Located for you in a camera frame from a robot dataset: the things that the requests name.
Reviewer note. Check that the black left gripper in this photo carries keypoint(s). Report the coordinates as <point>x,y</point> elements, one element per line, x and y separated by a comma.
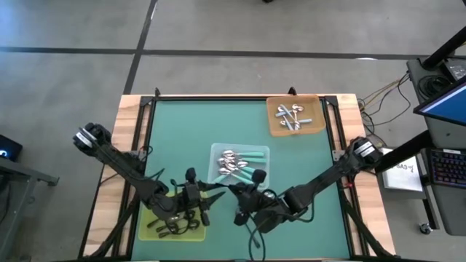
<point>191,198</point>

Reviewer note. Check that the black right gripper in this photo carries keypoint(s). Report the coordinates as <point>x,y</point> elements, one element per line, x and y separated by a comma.
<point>253,203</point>

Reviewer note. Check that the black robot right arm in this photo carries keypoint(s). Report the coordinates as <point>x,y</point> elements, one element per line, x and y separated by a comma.
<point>327,178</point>

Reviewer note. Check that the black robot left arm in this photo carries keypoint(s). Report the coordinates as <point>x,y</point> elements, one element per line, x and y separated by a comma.
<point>120,167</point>

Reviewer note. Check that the clear plastic bin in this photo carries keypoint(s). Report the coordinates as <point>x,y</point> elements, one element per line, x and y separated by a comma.
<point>218,149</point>

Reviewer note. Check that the green table mat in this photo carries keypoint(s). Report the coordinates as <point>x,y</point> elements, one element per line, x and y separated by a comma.
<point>189,127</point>

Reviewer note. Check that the yellow plastic bin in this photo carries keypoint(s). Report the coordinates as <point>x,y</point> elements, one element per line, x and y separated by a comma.
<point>145,236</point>

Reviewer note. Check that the orange plastic bin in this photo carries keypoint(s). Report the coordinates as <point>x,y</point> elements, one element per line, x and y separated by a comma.
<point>316,129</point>

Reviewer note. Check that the white paper booklet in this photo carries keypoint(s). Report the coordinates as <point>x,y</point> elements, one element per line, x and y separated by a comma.
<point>404,178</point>

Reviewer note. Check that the black caster wheel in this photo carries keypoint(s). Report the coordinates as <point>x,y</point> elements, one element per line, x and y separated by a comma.
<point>425,228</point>

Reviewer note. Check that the grey metal stand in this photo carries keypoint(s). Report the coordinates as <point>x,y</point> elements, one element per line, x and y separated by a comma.
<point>22,172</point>

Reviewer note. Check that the grey equipment cart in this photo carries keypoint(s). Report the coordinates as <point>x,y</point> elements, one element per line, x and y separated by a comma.
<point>442,138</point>

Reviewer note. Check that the black device blue light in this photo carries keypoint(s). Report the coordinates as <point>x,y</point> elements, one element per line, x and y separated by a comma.
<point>9,149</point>

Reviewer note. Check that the black backlit keyboard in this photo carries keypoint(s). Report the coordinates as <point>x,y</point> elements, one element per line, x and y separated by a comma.
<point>449,169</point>

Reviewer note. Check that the computer monitor blue screen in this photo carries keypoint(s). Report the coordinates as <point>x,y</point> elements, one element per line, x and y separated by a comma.
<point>448,105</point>

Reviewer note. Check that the black power adapter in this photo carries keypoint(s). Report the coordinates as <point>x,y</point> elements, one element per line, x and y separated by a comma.
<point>455,69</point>

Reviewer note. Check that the black metal pole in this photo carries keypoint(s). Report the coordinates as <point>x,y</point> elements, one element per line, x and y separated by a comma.
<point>446,47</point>

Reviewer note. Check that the black frame clamp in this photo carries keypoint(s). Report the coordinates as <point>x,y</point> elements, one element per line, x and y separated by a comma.
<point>291,90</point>
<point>157,91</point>

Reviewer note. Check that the black aluminium table frame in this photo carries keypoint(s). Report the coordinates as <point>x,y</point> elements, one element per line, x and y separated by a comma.
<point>331,101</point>

